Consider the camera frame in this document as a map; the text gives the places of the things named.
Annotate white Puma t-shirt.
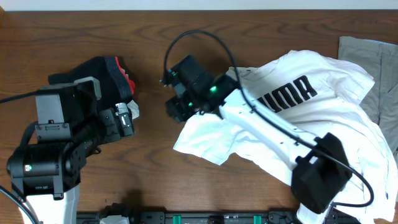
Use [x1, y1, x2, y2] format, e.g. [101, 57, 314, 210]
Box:
[174, 50, 397, 223]

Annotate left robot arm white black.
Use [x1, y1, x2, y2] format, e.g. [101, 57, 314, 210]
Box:
[7, 84, 134, 223]

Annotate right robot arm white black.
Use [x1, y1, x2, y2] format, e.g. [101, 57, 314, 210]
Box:
[162, 55, 353, 214]

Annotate white folded cloth under pile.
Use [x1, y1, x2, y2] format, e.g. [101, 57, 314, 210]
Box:
[127, 100, 139, 120]

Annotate black folded garment orange trim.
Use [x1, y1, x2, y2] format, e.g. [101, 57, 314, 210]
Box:
[48, 56, 135, 108]

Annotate grey garment at right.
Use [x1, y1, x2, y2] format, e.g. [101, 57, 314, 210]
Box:
[338, 36, 397, 156]

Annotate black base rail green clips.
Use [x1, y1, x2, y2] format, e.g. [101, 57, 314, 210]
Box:
[76, 203, 361, 224]

